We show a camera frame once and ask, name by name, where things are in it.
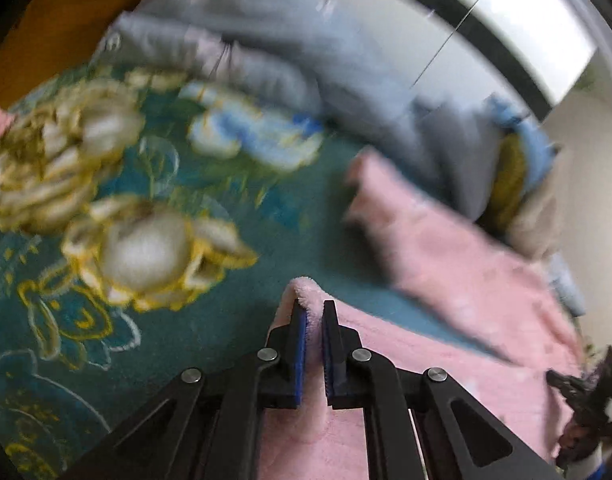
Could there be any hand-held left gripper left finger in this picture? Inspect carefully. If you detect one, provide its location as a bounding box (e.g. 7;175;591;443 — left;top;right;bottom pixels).
73;297;309;480

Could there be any green knit garment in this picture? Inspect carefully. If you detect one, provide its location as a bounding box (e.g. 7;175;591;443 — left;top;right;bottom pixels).
486;132;531;231

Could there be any white wardrobe with black band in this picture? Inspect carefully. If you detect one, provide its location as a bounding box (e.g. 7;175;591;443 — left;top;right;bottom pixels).
296;0;606;121

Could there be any blue denim garment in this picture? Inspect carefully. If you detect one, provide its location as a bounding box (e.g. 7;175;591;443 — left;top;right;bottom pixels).
486;94;556;196

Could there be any pink floral fleece garment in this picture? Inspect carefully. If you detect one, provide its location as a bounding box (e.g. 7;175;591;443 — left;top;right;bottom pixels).
261;152;594;480

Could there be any wooden headboard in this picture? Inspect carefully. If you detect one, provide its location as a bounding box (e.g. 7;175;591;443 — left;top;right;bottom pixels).
0;0;171;106

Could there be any grey floral quilt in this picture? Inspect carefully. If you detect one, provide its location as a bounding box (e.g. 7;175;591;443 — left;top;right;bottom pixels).
93;0;491;221

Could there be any cream knit sweater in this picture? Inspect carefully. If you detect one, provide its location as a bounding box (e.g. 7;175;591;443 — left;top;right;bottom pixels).
508;180;561;261

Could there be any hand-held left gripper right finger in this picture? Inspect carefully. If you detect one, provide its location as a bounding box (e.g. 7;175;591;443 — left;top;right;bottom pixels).
322;300;566;480

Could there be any light blue garment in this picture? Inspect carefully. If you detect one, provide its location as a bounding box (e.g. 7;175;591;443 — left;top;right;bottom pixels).
548;255;586;316

